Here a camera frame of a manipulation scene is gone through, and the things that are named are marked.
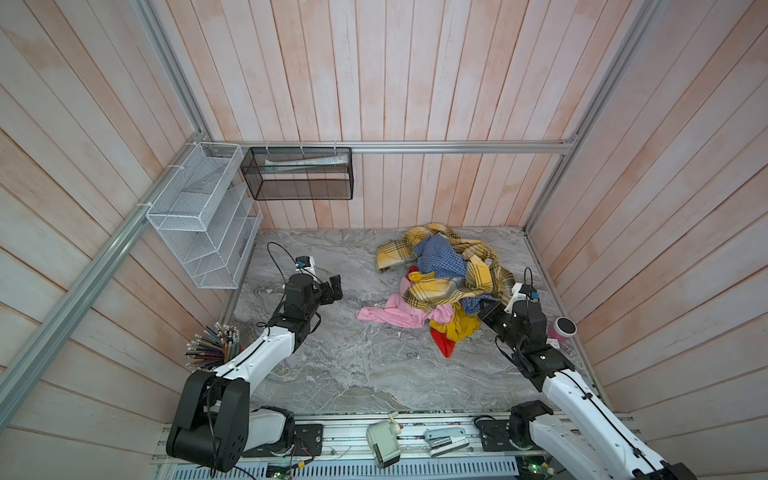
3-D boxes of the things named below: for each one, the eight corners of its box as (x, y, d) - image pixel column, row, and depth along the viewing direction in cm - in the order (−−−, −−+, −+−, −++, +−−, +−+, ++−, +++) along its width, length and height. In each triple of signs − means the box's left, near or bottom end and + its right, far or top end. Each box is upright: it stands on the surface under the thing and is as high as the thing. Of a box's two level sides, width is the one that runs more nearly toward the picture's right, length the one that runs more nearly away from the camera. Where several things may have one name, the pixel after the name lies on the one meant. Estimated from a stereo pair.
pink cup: (551, 342, 92) (560, 334, 87) (544, 325, 96) (553, 316, 91) (570, 342, 92) (581, 334, 87) (563, 325, 96) (572, 316, 91)
